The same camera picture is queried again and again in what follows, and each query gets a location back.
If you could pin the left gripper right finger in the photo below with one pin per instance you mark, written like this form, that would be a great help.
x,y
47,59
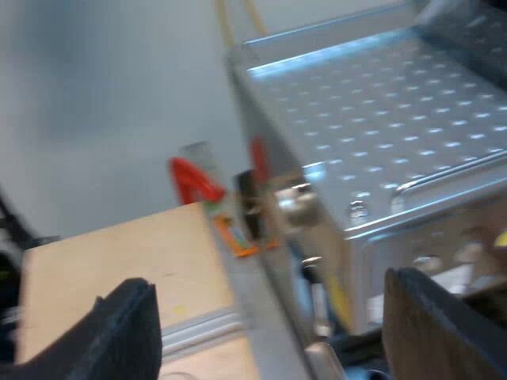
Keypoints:
x,y
435,328

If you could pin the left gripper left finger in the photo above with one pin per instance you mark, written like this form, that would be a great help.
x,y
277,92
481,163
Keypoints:
x,y
115,332

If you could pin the steel espresso machine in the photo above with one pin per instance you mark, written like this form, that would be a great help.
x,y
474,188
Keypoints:
x,y
376,130

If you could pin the red plastic tool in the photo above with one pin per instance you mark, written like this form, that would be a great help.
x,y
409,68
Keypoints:
x,y
194,180

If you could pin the aluminium rail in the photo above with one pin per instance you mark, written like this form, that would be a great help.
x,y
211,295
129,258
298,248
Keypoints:
x,y
202,328

